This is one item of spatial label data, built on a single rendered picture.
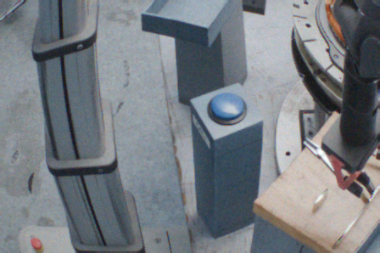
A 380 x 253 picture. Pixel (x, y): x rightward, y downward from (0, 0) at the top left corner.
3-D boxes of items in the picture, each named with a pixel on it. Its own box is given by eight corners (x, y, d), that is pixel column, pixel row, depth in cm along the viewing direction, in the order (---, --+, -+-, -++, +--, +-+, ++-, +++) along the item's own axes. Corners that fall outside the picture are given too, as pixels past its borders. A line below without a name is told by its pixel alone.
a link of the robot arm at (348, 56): (337, 40, 79) (352, 77, 76) (379, 42, 80) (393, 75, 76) (337, 83, 85) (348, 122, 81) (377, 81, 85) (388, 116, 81)
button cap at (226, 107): (234, 92, 118) (234, 87, 117) (248, 115, 116) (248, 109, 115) (205, 103, 117) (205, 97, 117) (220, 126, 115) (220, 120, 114)
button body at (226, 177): (237, 193, 139) (239, 81, 120) (254, 222, 135) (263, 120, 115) (196, 210, 138) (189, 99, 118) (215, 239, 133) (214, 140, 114)
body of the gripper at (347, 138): (386, 126, 89) (392, 87, 83) (352, 178, 84) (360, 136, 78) (356, 100, 92) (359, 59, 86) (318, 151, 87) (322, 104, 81)
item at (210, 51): (213, 35, 161) (206, -54, 139) (267, 53, 158) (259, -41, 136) (149, 134, 147) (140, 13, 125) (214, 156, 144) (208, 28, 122)
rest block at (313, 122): (322, 119, 143) (324, 99, 139) (325, 143, 139) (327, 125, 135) (302, 119, 143) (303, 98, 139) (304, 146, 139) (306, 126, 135)
